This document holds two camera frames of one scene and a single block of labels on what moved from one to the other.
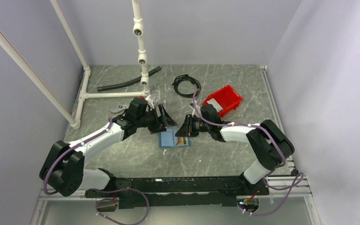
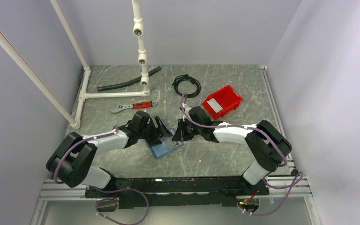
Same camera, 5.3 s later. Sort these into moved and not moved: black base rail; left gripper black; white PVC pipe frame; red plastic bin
Moved: left gripper black
Not moved: white PVC pipe frame; red plastic bin; black base rail
